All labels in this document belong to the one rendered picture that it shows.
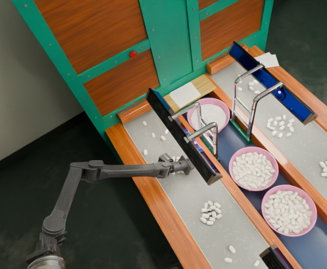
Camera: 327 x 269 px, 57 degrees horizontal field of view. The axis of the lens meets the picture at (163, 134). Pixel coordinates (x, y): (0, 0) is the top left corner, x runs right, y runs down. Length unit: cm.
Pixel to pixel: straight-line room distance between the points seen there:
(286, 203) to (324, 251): 28
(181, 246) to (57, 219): 70
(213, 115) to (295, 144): 52
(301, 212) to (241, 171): 37
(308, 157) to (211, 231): 69
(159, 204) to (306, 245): 78
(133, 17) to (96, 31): 19
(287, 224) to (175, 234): 57
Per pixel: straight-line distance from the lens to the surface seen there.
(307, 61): 335
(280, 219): 172
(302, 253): 177
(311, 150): 191
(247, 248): 166
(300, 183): 178
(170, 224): 167
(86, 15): 148
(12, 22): 233
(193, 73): 207
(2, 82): 256
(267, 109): 200
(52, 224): 119
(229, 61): 212
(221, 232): 167
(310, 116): 158
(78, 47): 155
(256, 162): 182
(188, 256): 163
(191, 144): 143
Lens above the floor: 237
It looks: 58 degrees down
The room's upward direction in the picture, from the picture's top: 17 degrees counter-clockwise
